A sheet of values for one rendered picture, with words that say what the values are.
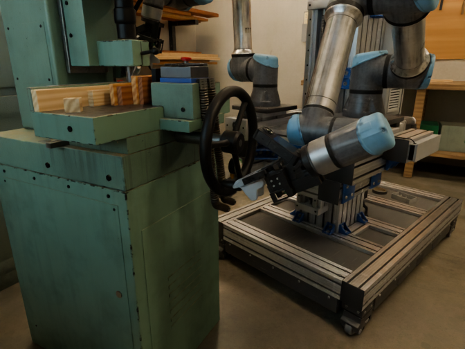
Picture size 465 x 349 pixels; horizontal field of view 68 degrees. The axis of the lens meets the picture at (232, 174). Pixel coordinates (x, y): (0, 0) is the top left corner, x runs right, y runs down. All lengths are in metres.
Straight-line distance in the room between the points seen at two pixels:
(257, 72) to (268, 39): 2.90
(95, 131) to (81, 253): 0.43
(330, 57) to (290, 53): 3.51
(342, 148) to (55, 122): 0.63
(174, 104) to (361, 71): 0.71
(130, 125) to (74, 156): 0.19
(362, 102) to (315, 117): 0.54
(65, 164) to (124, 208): 0.22
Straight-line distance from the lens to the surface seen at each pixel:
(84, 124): 0.80
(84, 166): 0.95
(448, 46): 4.04
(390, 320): 1.66
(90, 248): 1.05
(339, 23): 0.94
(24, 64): 1.27
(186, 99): 0.89
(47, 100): 0.93
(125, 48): 1.05
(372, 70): 1.33
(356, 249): 1.68
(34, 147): 1.11
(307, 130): 0.80
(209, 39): 4.96
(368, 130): 0.67
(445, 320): 1.77
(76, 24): 1.13
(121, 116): 0.83
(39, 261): 1.30
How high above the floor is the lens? 1.01
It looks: 18 degrees down
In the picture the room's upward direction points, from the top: straight up
